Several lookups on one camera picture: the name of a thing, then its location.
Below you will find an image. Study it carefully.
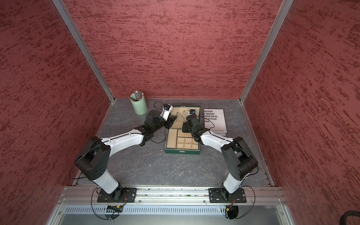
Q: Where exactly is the white printed paper sheet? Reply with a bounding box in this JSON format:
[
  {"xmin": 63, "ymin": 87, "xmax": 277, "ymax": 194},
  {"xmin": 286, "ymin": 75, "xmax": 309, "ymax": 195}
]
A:
[{"xmin": 203, "ymin": 109, "xmax": 227, "ymax": 136}]

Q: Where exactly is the mint green pencil cup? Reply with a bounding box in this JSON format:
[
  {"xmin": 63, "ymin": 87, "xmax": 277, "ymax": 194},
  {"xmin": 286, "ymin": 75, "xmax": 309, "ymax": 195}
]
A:
[{"xmin": 129, "ymin": 93, "xmax": 148, "ymax": 115}]

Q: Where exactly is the green jewelry box beige lining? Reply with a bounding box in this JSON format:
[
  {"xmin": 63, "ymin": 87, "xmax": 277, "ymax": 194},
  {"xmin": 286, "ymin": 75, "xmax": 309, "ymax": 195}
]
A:
[{"xmin": 165, "ymin": 106, "xmax": 201, "ymax": 155}]

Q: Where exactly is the left aluminium corner post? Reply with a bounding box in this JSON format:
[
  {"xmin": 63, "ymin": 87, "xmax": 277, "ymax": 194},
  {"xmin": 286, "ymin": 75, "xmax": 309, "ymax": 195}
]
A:
[{"xmin": 52, "ymin": 0, "xmax": 116, "ymax": 104}]

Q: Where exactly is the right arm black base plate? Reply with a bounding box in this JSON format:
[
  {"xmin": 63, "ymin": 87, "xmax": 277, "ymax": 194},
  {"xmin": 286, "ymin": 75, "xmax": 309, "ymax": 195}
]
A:
[{"xmin": 208, "ymin": 188, "xmax": 247, "ymax": 203}]

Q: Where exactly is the aluminium corner post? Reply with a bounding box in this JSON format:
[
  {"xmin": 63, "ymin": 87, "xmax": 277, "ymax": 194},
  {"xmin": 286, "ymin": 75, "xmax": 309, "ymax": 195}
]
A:
[
  {"xmin": 240, "ymin": 0, "xmax": 294, "ymax": 105},
  {"xmin": 52, "ymin": 0, "xmax": 116, "ymax": 104}
]

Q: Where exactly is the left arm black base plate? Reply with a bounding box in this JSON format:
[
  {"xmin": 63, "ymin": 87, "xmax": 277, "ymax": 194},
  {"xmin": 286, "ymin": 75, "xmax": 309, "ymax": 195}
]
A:
[{"xmin": 97, "ymin": 187, "xmax": 137, "ymax": 203}]

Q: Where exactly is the right aluminium corner post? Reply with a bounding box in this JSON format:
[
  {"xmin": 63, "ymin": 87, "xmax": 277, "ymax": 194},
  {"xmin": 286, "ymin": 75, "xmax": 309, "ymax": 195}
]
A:
[{"xmin": 240, "ymin": 0, "xmax": 294, "ymax": 105}]

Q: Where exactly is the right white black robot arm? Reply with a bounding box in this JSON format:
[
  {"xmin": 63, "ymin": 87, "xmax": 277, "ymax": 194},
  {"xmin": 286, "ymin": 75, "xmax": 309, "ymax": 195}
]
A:
[{"xmin": 186, "ymin": 114, "xmax": 258, "ymax": 195}]

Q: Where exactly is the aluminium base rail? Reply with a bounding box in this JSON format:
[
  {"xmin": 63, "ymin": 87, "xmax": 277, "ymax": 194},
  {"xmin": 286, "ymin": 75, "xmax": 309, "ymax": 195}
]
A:
[{"xmin": 57, "ymin": 185, "xmax": 287, "ymax": 205}]

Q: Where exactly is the coloured pencils bundle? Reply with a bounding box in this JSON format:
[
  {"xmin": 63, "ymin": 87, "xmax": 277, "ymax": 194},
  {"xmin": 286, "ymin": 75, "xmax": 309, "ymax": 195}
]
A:
[{"xmin": 134, "ymin": 90, "xmax": 144, "ymax": 101}]

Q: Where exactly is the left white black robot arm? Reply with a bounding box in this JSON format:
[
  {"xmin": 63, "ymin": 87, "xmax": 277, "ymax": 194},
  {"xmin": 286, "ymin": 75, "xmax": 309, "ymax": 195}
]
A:
[{"xmin": 74, "ymin": 105, "xmax": 176, "ymax": 201}]

